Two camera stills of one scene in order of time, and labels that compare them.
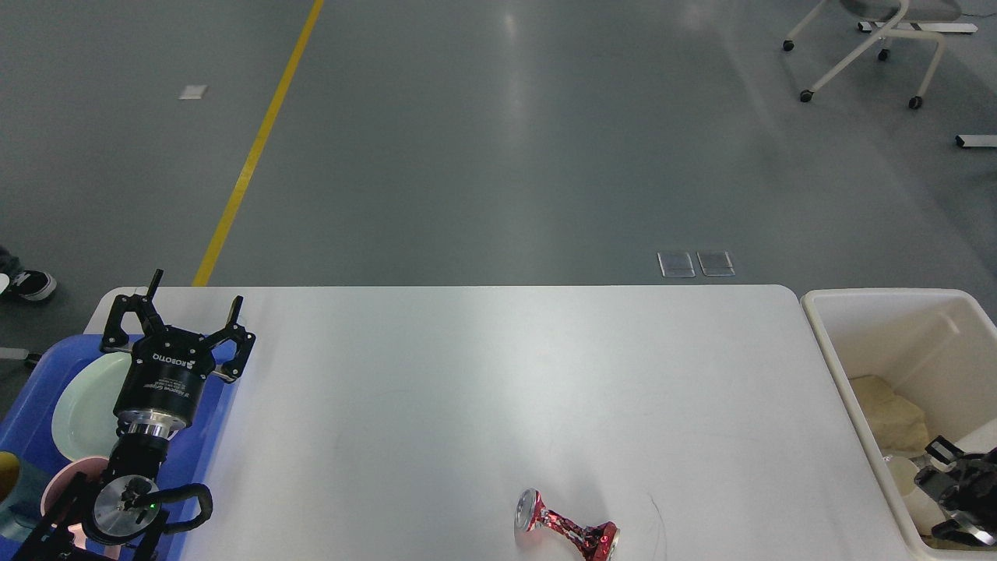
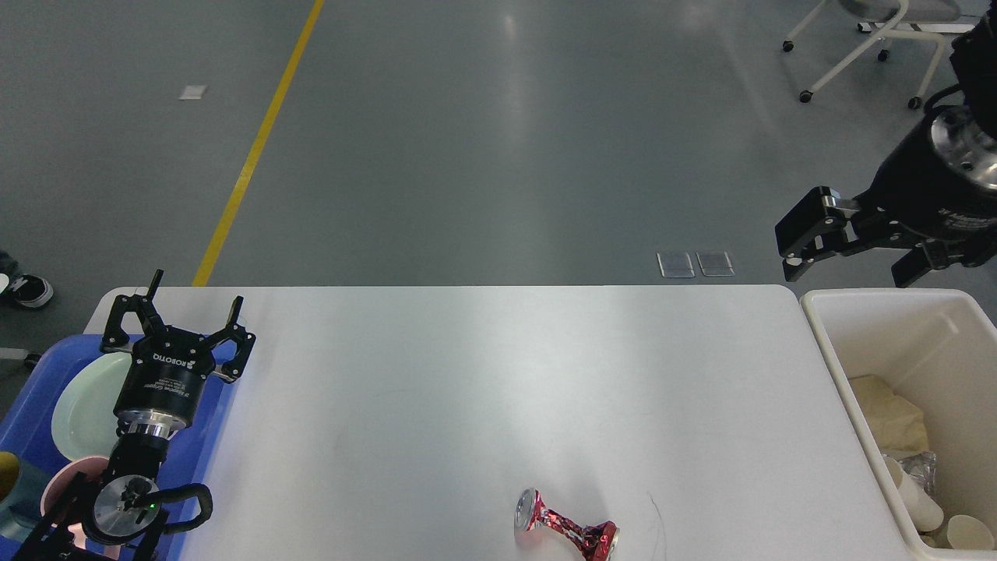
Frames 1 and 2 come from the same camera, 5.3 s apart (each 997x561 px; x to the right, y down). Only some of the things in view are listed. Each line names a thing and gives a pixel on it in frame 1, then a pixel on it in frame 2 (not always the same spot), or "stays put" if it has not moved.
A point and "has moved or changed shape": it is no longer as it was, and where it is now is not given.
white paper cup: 981,440 has moved or changed shape
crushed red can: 597,542 stays put
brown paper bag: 899,424 stays put
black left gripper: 159,391 stays put
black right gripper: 974,494 to 938,188
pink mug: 59,486 stays put
